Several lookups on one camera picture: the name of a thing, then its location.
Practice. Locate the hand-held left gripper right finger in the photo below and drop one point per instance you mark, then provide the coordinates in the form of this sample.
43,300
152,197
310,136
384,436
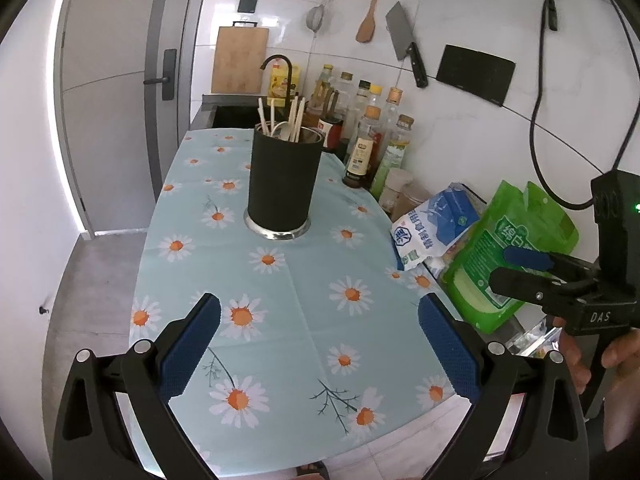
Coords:
450,350

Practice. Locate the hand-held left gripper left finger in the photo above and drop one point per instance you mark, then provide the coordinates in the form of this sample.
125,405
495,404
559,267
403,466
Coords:
192,345

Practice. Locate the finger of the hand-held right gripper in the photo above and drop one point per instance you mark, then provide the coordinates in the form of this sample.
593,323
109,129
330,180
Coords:
525,257
515,282

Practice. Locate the black cylindrical utensil holder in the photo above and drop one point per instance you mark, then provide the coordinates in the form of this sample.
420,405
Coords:
282,180

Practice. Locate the white ceramic spoon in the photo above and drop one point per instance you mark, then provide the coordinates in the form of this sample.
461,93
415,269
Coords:
283,131

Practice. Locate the bunch of wooden chopsticks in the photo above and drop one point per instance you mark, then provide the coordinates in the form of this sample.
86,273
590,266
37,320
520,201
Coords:
261,112

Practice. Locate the person's right hand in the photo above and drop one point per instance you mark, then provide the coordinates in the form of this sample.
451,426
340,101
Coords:
572,360

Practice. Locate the green sugar bag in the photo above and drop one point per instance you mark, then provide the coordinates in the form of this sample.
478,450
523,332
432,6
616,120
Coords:
500,250

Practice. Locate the small white seasoning packet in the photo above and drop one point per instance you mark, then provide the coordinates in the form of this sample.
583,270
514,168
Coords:
439,264

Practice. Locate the white and blue salt bag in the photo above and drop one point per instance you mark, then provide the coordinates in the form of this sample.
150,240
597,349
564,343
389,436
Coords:
430,225

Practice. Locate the floral light blue tablecloth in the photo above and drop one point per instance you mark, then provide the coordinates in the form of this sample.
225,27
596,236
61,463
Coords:
280,290

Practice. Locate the brown spice jar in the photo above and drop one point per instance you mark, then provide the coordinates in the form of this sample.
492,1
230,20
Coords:
419,195

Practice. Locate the clear spice jar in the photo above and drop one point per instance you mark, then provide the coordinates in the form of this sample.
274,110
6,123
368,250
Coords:
394,190

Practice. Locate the green label bottle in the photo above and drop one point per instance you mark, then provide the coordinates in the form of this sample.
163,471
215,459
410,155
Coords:
392,160

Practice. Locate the black slipper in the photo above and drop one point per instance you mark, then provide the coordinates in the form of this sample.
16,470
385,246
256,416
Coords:
312,471

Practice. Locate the dark soy sauce bottle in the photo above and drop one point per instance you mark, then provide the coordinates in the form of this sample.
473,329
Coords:
361,155

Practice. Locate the tall orange-cap bottle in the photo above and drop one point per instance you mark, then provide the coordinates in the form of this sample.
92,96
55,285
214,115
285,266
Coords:
394,105

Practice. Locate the small yellow-cap bottle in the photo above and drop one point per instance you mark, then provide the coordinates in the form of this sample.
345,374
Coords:
375,92

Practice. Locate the black-cap glass bottle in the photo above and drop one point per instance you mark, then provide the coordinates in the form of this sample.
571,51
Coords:
362,100

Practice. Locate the dark bottle with red label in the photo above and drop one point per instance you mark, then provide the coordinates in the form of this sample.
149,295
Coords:
330,132

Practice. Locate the stainless steel sink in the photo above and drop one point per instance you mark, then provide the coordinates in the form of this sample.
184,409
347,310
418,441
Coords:
230,112

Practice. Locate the clear glass bottle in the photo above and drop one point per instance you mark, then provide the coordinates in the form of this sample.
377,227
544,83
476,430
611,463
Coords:
346,95

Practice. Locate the grey door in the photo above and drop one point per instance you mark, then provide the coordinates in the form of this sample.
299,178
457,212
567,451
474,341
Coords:
110,110

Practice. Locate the yellow-cap cooking oil bottle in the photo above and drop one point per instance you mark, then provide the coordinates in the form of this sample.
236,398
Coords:
324,90

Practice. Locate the yellow oil jug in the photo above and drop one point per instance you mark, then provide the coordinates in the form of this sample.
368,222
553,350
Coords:
277,84

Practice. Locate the wooden spatula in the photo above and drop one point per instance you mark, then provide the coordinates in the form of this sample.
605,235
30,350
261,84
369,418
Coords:
366,27

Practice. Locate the black faucet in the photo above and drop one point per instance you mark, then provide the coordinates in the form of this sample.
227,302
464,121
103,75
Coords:
290,80

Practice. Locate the wooden cutting board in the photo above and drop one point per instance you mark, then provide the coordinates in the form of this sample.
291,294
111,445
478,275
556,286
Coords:
237,60

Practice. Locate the metal mesh strainer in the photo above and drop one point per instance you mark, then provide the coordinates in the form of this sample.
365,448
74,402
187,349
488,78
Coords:
315,17

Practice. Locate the black wall socket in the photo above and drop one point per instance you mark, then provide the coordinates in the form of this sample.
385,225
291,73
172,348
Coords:
247,4

